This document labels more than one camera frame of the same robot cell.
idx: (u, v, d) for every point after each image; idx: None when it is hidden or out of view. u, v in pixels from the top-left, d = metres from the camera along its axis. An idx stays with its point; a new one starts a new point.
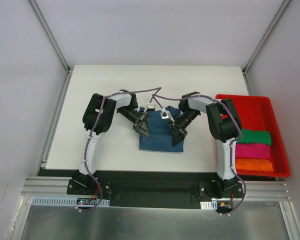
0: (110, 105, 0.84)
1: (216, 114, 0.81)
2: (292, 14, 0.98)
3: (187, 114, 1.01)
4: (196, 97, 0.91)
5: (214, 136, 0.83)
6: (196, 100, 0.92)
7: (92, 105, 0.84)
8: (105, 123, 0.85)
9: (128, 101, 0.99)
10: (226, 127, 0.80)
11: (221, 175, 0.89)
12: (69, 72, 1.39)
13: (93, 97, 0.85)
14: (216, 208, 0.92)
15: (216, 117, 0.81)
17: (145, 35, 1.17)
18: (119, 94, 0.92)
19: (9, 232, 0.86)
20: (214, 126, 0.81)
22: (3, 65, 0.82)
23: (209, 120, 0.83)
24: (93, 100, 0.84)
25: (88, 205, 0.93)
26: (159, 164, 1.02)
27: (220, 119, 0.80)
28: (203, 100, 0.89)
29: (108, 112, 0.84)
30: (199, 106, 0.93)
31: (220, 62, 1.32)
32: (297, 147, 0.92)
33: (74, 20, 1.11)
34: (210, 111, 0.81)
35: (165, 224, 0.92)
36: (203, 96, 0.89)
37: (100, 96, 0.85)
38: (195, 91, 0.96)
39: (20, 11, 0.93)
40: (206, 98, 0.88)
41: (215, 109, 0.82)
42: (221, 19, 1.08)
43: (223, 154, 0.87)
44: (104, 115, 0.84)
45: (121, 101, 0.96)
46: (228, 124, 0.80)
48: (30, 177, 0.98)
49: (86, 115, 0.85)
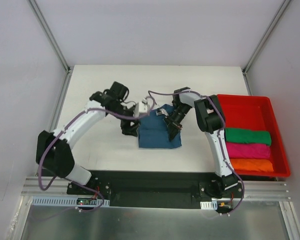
0: (59, 147, 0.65)
1: (202, 109, 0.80)
2: (292, 14, 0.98)
3: (180, 109, 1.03)
4: (187, 93, 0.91)
5: (201, 130, 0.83)
6: (186, 96, 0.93)
7: (39, 150, 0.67)
8: (56, 169, 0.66)
9: (101, 114, 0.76)
10: (211, 121, 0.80)
11: (218, 172, 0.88)
12: (69, 72, 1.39)
13: (40, 139, 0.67)
14: (216, 208, 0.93)
15: (202, 111, 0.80)
17: (145, 35, 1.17)
18: (83, 114, 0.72)
19: (9, 232, 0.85)
20: (201, 120, 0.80)
22: (3, 65, 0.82)
23: (196, 115, 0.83)
24: (39, 144, 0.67)
25: (88, 205, 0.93)
26: (159, 163, 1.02)
27: (206, 113, 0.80)
28: (193, 96, 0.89)
29: (57, 158, 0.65)
30: (189, 101, 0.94)
31: (220, 62, 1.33)
32: (297, 147, 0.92)
33: (74, 20, 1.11)
34: (196, 105, 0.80)
35: (165, 224, 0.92)
36: (192, 91, 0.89)
37: (50, 135, 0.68)
38: (186, 87, 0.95)
39: (20, 11, 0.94)
40: (196, 94, 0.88)
41: (201, 103, 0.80)
42: (221, 19, 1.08)
43: (215, 147, 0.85)
44: (55, 162, 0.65)
45: (90, 123, 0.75)
46: (213, 118, 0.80)
48: (30, 177, 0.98)
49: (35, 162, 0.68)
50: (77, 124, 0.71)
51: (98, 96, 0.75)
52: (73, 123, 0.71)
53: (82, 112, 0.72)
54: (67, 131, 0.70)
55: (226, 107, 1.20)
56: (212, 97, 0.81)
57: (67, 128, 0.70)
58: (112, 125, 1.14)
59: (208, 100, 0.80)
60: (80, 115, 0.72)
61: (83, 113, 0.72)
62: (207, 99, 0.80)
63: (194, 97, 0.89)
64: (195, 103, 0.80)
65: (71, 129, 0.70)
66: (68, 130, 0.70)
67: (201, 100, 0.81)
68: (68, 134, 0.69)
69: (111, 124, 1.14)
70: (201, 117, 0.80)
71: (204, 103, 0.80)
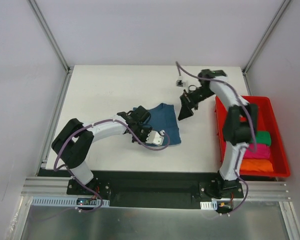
0: (83, 139, 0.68)
1: (236, 118, 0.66)
2: (291, 14, 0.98)
3: (207, 91, 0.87)
4: (220, 83, 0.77)
5: (224, 138, 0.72)
6: (218, 88, 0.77)
7: (65, 132, 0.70)
8: (71, 158, 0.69)
9: (121, 130, 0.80)
10: (241, 133, 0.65)
11: (223, 174, 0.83)
12: (69, 72, 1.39)
13: (70, 123, 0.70)
14: (217, 208, 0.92)
15: (233, 119, 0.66)
17: (145, 35, 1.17)
18: (110, 121, 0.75)
19: (9, 232, 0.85)
20: (230, 130, 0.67)
22: (3, 65, 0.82)
23: (225, 121, 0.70)
24: (67, 127, 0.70)
25: (88, 205, 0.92)
26: (159, 164, 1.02)
27: (238, 123, 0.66)
28: (229, 93, 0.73)
29: (76, 148, 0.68)
30: (219, 94, 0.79)
31: (220, 62, 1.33)
32: (296, 147, 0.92)
33: (74, 21, 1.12)
34: (231, 112, 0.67)
35: (165, 224, 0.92)
36: (228, 85, 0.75)
37: (79, 123, 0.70)
38: (222, 71, 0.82)
39: (20, 10, 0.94)
40: (231, 92, 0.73)
41: (236, 110, 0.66)
42: (221, 19, 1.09)
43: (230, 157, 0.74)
44: (73, 149, 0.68)
45: (111, 132, 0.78)
46: (245, 130, 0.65)
48: (30, 177, 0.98)
49: (56, 142, 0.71)
50: (103, 126, 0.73)
51: (125, 115, 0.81)
52: (101, 123, 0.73)
53: (110, 119, 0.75)
54: (94, 127, 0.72)
55: None
56: (252, 107, 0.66)
57: (95, 125, 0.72)
58: None
59: (244, 109, 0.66)
60: (108, 120, 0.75)
61: (110, 121, 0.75)
62: (242, 107, 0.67)
63: (229, 95, 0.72)
64: (230, 110, 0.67)
65: (96, 127, 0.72)
66: (96, 126, 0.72)
67: (236, 107, 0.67)
68: (94, 130, 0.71)
69: None
70: (231, 126, 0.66)
71: (239, 111, 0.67)
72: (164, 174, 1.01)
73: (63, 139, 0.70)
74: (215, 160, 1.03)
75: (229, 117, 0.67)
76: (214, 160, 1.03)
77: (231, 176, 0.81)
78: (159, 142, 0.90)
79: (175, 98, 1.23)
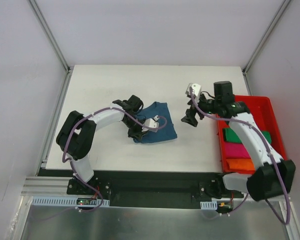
0: (87, 127, 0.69)
1: (269, 180, 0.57)
2: (291, 14, 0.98)
3: (217, 110, 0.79)
4: (247, 128, 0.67)
5: (251, 194, 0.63)
6: (241, 129, 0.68)
7: (67, 125, 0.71)
8: (78, 149, 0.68)
9: (119, 117, 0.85)
10: (272, 193, 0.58)
11: (227, 183, 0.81)
12: (69, 72, 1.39)
13: (70, 116, 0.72)
14: (216, 208, 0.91)
15: (262, 183, 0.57)
17: (145, 35, 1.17)
18: (108, 109, 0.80)
19: (9, 232, 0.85)
20: (259, 190, 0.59)
22: (3, 65, 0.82)
23: (254, 178, 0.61)
24: (68, 120, 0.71)
25: (88, 205, 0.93)
26: (159, 163, 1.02)
27: (270, 186, 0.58)
28: (253, 136, 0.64)
29: (82, 137, 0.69)
30: (240, 136, 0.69)
31: (220, 62, 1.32)
32: (296, 147, 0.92)
33: (74, 20, 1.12)
34: (262, 174, 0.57)
35: (165, 224, 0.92)
36: (256, 129, 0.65)
37: (79, 114, 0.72)
38: (246, 108, 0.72)
39: (20, 10, 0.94)
40: (261, 142, 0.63)
41: (270, 170, 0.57)
42: (221, 19, 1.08)
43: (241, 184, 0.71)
44: (79, 139, 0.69)
45: (110, 119, 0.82)
46: (275, 188, 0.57)
48: (30, 177, 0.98)
49: (59, 137, 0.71)
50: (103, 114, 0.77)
51: (121, 102, 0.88)
52: (100, 112, 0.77)
53: (108, 107, 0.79)
54: (95, 116, 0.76)
55: None
56: (289, 166, 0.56)
57: (95, 114, 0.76)
58: (111, 125, 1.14)
59: (277, 169, 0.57)
60: (106, 109, 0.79)
61: (108, 109, 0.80)
62: (274, 163, 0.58)
63: (257, 147, 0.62)
64: (262, 170, 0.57)
65: (97, 116, 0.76)
66: (96, 116, 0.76)
67: (269, 167, 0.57)
68: (95, 119, 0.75)
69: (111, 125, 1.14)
70: (261, 188, 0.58)
71: (273, 173, 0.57)
72: (164, 174, 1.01)
73: (67, 132, 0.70)
74: (215, 160, 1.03)
75: (261, 195, 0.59)
76: (214, 160, 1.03)
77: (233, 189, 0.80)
78: (155, 125, 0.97)
79: (175, 98, 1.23)
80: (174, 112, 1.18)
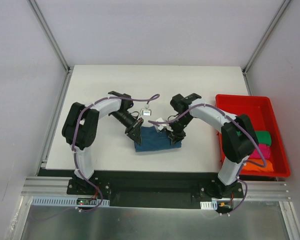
0: (90, 116, 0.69)
1: (234, 135, 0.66)
2: (291, 15, 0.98)
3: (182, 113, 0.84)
4: (201, 106, 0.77)
5: (232, 159, 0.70)
6: (201, 111, 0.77)
7: (71, 117, 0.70)
8: (87, 137, 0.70)
9: (117, 106, 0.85)
10: (243, 148, 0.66)
11: (224, 180, 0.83)
12: (69, 72, 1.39)
13: (73, 107, 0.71)
14: (216, 208, 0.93)
15: (233, 141, 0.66)
17: (145, 35, 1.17)
18: (106, 99, 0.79)
19: (9, 232, 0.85)
20: (232, 149, 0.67)
22: (4, 65, 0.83)
23: (224, 141, 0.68)
24: (72, 112, 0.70)
25: (88, 205, 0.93)
26: (159, 163, 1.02)
27: (238, 140, 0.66)
28: (209, 110, 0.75)
29: (88, 126, 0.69)
30: (202, 117, 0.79)
31: (220, 62, 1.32)
32: (297, 147, 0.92)
33: (74, 21, 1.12)
34: (226, 132, 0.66)
35: (165, 224, 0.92)
36: (209, 105, 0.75)
37: (82, 105, 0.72)
38: (196, 95, 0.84)
39: (20, 11, 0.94)
40: (217, 111, 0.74)
41: (230, 127, 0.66)
42: (221, 19, 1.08)
43: (233, 168, 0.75)
44: (85, 128, 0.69)
45: (109, 109, 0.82)
46: (245, 144, 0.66)
48: (30, 177, 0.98)
49: (65, 129, 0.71)
50: (102, 103, 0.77)
51: (116, 93, 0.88)
52: (99, 102, 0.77)
53: (105, 97, 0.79)
54: (96, 105, 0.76)
55: (226, 107, 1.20)
56: (243, 119, 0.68)
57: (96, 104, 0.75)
58: (111, 125, 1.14)
59: (235, 123, 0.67)
60: (105, 99, 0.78)
61: (106, 99, 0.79)
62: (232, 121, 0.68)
63: (215, 116, 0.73)
64: (224, 129, 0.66)
65: (98, 105, 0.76)
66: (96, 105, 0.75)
67: (228, 124, 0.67)
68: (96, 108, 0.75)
69: (111, 125, 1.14)
70: (232, 145, 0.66)
71: (234, 128, 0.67)
72: (164, 174, 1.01)
73: (71, 123, 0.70)
74: (215, 160, 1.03)
75: (236, 154, 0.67)
76: (215, 160, 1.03)
77: (230, 182, 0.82)
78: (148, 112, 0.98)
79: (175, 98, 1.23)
80: (174, 112, 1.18)
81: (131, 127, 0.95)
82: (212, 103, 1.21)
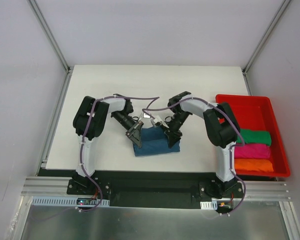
0: (102, 108, 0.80)
1: (216, 120, 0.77)
2: (291, 14, 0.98)
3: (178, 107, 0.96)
4: (190, 100, 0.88)
5: (214, 143, 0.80)
6: (189, 103, 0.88)
7: (82, 108, 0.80)
8: (96, 127, 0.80)
9: (121, 106, 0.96)
10: (226, 133, 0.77)
11: (221, 176, 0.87)
12: (69, 72, 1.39)
13: (84, 100, 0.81)
14: (216, 208, 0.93)
15: (215, 125, 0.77)
17: (145, 35, 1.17)
18: (112, 98, 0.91)
19: (9, 232, 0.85)
20: (213, 133, 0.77)
22: (4, 65, 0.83)
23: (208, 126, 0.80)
24: (83, 103, 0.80)
25: (88, 205, 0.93)
26: (159, 163, 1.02)
27: (218, 125, 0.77)
28: (195, 102, 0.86)
29: (98, 117, 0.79)
30: (192, 109, 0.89)
31: (220, 62, 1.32)
32: (297, 147, 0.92)
33: (74, 21, 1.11)
34: (209, 118, 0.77)
35: (165, 224, 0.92)
36: (196, 98, 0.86)
37: (92, 99, 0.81)
38: (186, 93, 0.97)
39: (20, 11, 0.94)
40: (202, 102, 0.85)
41: (213, 113, 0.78)
42: (221, 19, 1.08)
43: (223, 157, 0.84)
44: (95, 118, 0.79)
45: (114, 107, 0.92)
46: (227, 129, 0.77)
48: (30, 177, 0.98)
49: (76, 119, 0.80)
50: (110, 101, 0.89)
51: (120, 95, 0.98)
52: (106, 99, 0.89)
53: (112, 96, 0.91)
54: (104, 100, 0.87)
55: None
56: (223, 106, 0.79)
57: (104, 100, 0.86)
58: (111, 125, 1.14)
59: (217, 109, 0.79)
60: (111, 97, 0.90)
61: (112, 97, 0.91)
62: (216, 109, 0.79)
63: (200, 106, 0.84)
64: (205, 114, 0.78)
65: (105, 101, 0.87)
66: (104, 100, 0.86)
67: (211, 111, 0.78)
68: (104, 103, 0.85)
69: (111, 125, 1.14)
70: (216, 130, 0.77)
71: (214, 114, 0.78)
72: (164, 174, 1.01)
73: (82, 114, 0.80)
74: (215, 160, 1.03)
75: (218, 138, 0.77)
76: (215, 160, 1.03)
77: (228, 177, 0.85)
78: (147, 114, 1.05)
79: None
80: None
81: (132, 128, 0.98)
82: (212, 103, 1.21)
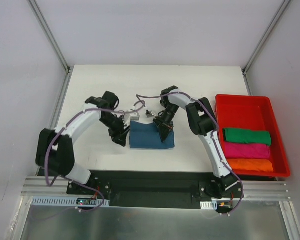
0: (62, 143, 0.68)
1: (195, 112, 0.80)
2: (291, 15, 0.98)
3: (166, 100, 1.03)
4: (176, 94, 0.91)
5: (194, 133, 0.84)
6: (175, 97, 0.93)
7: (42, 147, 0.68)
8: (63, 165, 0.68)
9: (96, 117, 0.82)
10: (203, 123, 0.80)
11: (216, 173, 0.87)
12: (69, 72, 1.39)
13: (42, 135, 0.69)
14: (216, 208, 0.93)
15: (194, 115, 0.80)
17: (145, 35, 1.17)
18: (81, 114, 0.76)
19: (9, 232, 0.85)
20: (193, 123, 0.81)
22: (4, 65, 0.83)
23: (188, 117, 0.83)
24: (42, 140, 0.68)
25: (88, 205, 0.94)
26: (158, 164, 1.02)
27: (198, 116, 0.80)
28: (181, 97, 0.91)
29: (61, 153, 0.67)
30: (179, 103, 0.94)
31: (219, 62, 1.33)
32: (297, 147, 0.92)
33: (74, 20, 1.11)
34: (189, 110, 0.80)
35: (165, 224, 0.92)
36: (182, 93, 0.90)
37: (51, 132, 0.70)
38: (174, 87, 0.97)
39: (20, 11, 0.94)
40: (185, 96, 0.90)
41: (193, 106, 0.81)
42: (221, 19, 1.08)
43: (209, 148, 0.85)
44: (58, 156, 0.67)
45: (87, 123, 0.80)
46: (205, 120, 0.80)
48: (30, 177, 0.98)
49: (38, 160, 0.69)
50: (76, 122, 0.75)
51: (94, 100, 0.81)
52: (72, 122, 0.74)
53: (81, 112, 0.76)
54: (68, 128, 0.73)
55: (226, 107, 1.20)
56: (202, 99, 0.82)
57: (68, 126, 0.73)
58: None
59: (198, 102, 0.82)
60: (80, 114, 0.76)
61: (82, 114, 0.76)
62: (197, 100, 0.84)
63: (184, 99, 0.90)
64: (187, 107, 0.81)
65: (71, 127, 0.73)
66: (69, 127, 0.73)
67: (192, 104, 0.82)
68: (69, 131, 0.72)
69: None
70: (194, 121, 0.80)
71: (195, 106, 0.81)
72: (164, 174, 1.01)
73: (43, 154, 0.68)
74: None
75: (197, 127, 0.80)
76: None
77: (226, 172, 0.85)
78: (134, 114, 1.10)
79: None
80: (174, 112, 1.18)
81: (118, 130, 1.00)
82: (212, 103, 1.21)
